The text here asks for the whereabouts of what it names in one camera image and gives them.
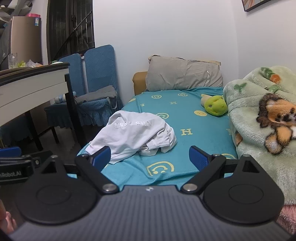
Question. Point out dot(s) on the white table with black legs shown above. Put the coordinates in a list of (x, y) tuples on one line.
[(27, 90)]

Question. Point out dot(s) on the clear plastic bag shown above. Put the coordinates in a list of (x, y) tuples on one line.
[(32, 63)]

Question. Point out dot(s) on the green plush toy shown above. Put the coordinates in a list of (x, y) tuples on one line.
[(216, 105)]

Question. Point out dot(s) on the blue covered tall chair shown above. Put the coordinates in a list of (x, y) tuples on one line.
[(99, 67)]

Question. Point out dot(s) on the framed wall picture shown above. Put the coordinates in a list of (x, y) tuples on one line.
[(252, 3)]

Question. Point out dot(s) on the clear drinking glass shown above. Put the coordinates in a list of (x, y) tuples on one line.
[(12, 61)]

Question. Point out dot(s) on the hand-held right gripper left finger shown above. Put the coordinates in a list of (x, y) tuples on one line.
[(103, 155)]

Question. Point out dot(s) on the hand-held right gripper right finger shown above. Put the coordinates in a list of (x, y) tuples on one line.
[(198, 158)]

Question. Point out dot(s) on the green white bowl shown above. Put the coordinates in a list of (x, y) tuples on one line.
[(56, 61)]

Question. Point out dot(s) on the teal smiley print bed sheet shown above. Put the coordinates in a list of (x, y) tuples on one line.
[(185, 120)]

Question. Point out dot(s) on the person's left hand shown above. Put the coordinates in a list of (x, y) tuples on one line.
[(8, 221)]

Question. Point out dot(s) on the dark blue covered chair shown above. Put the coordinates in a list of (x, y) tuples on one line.
[(13, 129)]

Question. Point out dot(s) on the white t-shirt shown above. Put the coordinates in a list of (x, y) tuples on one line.
[(129, 136)]

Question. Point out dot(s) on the green lion print fleece blanket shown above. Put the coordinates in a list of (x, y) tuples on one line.
[(249, 125)]

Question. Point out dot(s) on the brown bed headboard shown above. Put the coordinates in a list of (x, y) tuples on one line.
[(138, 80)]

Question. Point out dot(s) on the green leafy vegetable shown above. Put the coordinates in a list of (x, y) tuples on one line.
[(21, 64)]

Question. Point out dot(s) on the dark window with grille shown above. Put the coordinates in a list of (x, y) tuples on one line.
[(69, 25)]

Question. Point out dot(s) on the pink lid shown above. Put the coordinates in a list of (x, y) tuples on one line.
[(34, 15)]

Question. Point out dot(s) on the silver refrigerator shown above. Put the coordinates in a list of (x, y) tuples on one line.
[(25, 37)]

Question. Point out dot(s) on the grey folded cloth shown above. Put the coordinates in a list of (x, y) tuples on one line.
[(97, 93)]

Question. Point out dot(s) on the pink fluffy cloth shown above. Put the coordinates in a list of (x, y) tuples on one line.
[(288, 217)]

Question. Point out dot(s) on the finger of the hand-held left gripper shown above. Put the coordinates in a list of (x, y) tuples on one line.
[(10, 152)]

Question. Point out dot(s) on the small light blue plush toy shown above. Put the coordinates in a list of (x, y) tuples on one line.
[(59, 98)]

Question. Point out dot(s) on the grey pillow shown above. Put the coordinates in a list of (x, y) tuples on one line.
[(182, 73)]

